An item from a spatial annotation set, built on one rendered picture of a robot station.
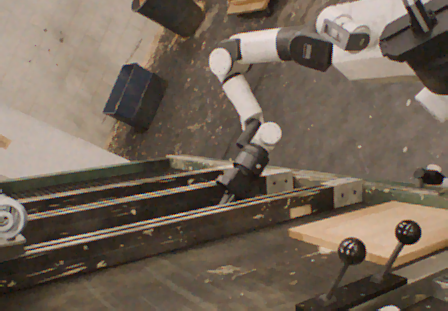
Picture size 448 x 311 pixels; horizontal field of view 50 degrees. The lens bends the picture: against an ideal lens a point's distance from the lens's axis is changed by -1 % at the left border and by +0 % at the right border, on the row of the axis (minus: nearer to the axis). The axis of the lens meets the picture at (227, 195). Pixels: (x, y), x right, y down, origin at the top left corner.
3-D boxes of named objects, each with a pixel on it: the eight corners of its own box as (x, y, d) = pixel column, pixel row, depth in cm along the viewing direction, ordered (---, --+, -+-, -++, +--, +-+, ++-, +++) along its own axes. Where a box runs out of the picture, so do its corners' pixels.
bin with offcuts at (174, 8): (212, -1, 518) (163, -37, 482) (193, 42, 518) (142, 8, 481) (191, 4, 561) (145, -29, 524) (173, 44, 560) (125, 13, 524)
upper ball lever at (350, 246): (340, 312, 70) (377, 247, 62) (322, 320, 68) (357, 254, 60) (324, 294, 73) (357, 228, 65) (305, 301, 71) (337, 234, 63)
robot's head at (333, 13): (351, 10, 108) (323, 3, 103) (382, 27, 101) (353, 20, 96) (339, 38, 111) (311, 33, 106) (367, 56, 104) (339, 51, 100)
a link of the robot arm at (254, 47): (205, 36, 140) (270, 27, 127) (232, 36, 150) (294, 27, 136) (209, 76, 143) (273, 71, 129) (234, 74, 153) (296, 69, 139)
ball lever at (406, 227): (392, 290, 77) (431, 228, 69) (377, 296, 75) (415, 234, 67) (376, 273, 79) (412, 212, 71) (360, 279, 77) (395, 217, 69)
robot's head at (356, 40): (353, 12, 104) (326, 11, 100) (379, 27, 98) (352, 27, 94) (343, 40, 107) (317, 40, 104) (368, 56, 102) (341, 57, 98)
